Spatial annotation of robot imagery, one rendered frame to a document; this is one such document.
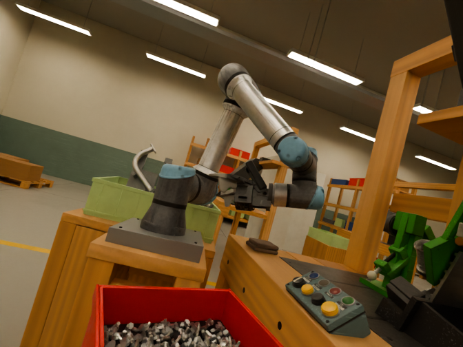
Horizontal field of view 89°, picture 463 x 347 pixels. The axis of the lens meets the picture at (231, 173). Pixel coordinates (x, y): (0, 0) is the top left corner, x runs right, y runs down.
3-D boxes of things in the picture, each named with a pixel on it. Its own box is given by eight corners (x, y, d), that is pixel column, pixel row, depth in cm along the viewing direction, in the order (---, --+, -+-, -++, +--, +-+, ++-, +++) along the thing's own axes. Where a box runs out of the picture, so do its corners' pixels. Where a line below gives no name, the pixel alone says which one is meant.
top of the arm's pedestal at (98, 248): (85, 257, 62) (89, 242, 63) (122, 230, 94) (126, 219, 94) (202, 283, 67) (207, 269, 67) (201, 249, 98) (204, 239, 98)
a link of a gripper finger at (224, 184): (210, 185, 69) (237, 195, 72) (213, 167, 71) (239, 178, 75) (205, 188, 71) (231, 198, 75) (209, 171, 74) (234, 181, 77)
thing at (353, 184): (373, 281, 492) (399, 177, 504) (310, 246, 735) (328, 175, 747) (394, 287, 502) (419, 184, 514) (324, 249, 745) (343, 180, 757)
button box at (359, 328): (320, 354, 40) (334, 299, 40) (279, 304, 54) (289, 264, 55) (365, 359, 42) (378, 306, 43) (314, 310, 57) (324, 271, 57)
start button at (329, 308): (328, 319, 41) (327, 313, 41) (318, 310, 44) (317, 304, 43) (342, 312, 42) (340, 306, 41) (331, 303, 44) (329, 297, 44)
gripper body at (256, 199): (231, 200, 72) (271, 204, 70) (235, 176, 76) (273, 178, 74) (233, 210, 79) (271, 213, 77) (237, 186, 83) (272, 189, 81)
